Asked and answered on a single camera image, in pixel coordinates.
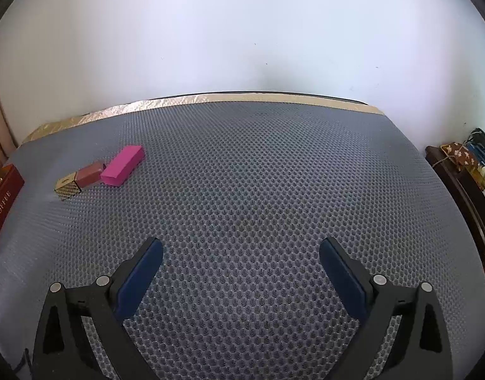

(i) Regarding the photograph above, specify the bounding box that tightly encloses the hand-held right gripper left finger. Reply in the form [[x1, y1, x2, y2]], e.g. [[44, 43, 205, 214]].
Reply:
[[33, 237, 164, 380]]

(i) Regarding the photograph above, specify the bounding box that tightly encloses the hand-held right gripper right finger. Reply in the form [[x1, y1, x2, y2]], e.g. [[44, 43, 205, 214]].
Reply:
[[319, 237, 453, 380]]

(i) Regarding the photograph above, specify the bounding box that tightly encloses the red box with gold lining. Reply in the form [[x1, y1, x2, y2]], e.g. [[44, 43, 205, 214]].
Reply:
[[0, 164, 26, 264]]

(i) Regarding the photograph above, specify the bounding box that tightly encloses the brown and gold lipstick box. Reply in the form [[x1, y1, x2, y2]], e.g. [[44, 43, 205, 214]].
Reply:
[[54, 161, 107, 202]]

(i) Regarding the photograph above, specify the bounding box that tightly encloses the pink rectangular box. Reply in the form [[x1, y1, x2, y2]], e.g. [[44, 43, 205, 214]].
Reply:
[[99, 145, 145, 187]]

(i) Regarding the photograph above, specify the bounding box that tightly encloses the grey mesh mat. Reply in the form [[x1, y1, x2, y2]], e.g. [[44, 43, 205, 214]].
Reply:
[[0, 100, 485, 380]]

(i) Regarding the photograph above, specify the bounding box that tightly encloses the dark wooden side table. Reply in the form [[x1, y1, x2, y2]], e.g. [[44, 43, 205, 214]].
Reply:
[[425, 145, 485, 268]]

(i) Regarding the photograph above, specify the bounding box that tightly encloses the brown patterned pouch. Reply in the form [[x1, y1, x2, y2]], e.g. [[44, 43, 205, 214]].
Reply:
[[440, 141, 479, 168]]

